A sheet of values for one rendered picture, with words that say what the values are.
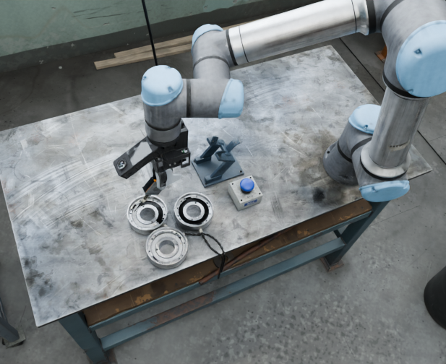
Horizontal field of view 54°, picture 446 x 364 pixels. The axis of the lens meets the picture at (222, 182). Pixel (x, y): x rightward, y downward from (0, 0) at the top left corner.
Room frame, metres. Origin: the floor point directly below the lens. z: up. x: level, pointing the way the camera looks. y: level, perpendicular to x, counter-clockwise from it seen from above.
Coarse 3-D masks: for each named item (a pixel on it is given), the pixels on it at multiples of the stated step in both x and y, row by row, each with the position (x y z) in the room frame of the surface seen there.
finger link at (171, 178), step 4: (168, 172) 0.55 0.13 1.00; (172, 172) 0.56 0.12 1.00; (156, 176) 0.55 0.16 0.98; (168, 176) 0.55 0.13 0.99; (172, 176) 0.56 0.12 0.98; (176, 176) 0.56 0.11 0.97; (180, 176) 0.57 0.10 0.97; (168, 180) 0.55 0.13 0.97; (172, 180) 0.56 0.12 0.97; (176, 180) 0.56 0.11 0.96; (168, 184) 0.55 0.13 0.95; (160, 188) 0.53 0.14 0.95; (164, 188) 0.54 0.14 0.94
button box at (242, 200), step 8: (248, 176) 0.69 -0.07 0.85; (232, 184) 0.65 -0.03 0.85; (256, 184) 0.66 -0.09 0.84; (232, 192) 0.63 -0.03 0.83; (240, 192) 0.63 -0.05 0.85; (248, 192) 0.63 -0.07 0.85; (256, 192) 0.64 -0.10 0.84; (240, 200) 0.60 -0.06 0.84; (248, 200) 0.61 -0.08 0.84; (256, 200) 0.62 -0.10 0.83; (240, 208) 0.60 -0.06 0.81
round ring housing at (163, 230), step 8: (160, 232) 0.48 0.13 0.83; (168, 232) 0.48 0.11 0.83; (176, 232) 0.49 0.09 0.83; (152, 240) 0.45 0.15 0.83; (160, 240) 0.45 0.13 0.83; (168, 240) 0.46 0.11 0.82; (184, 240) 0.47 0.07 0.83; (176, 248) 0.44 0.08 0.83; (184, 248) 0.44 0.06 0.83; (152, 256) 0.41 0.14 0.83; (160, 256) 0.41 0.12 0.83; (168, 256) 0.42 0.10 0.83; (184, 256) 0.42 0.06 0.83; (160, 264) 0.39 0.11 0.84; (168, 264) 0.39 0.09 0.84; (176, 264) 0.40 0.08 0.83
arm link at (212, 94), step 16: (208, 64) 0.65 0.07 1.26; (224, 64) 0.66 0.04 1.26; (192, 80) 0.60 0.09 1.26; (208, 80) 0.61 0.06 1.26; (224, 80) 0.61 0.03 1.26; (192, 96) 0.56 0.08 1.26; (208, 96) 0.57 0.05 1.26; (224, 96) 0.58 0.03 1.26; (240, 96) 0.59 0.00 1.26; (192, 112) 0.55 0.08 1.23; (208, 112) 0.56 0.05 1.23; (224, 112) 0.56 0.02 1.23; (240, 112) 0.57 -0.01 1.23
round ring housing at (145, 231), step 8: (136, 200) 0.55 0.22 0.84; (152, 200) 0.57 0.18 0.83; (160, 200) 0.56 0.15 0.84; (128, 208) 0.52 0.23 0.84; (144, 208) 0.54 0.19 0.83; (152, 208) 0.54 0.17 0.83; (128, 216) 0.50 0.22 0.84; (144, 224) 0.49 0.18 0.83; (160, 224) 0.49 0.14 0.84; (144, 232) 0.47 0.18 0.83; (152, 232) 0.48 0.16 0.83
